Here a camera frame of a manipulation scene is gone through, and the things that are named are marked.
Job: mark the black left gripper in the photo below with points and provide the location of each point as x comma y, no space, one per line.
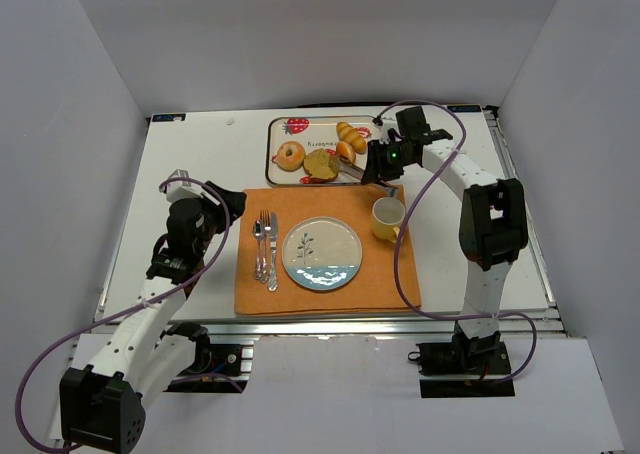
228,202

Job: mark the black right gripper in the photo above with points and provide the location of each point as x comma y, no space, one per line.
373,165

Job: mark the metal serving tongs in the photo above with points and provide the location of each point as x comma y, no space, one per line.
358,174

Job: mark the brown bread slice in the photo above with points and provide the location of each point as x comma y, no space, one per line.
321,166

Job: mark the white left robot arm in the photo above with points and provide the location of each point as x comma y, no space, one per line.
104,404

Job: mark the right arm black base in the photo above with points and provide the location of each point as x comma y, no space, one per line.
444,373

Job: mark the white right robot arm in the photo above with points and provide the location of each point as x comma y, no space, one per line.
492,232

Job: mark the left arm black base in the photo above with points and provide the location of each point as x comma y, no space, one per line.
214,361

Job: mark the striped long bread roll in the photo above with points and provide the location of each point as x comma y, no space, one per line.
356,137

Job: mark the round golden bun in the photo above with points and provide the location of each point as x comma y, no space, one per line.
345,152

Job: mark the silver spoon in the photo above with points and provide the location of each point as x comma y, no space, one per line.
258,236

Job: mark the silver fork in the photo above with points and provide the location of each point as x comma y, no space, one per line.
265,230

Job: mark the yellow ceramic mug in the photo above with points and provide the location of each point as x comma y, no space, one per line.
387,216

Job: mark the blue label right corner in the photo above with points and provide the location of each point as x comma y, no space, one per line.
465,108

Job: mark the blue label corner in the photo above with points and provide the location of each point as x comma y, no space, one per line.
465,108
168,117

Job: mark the strawberry print white tray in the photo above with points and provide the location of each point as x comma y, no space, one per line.
313,132

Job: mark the orange cloth placemat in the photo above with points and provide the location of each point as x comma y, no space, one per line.
387,280

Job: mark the silver table knife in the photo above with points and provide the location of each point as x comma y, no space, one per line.
273,234

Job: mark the sugared bagel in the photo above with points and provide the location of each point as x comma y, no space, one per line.
290,156

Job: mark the blue label left corner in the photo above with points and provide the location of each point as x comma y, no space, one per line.
168,117

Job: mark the white blue ceramic plate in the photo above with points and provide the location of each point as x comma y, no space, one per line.
322,254

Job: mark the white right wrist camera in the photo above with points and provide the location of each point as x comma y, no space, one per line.
388,130

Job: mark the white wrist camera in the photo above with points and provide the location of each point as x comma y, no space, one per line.
178,187
388,130

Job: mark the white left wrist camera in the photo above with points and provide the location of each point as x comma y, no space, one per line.
178,187

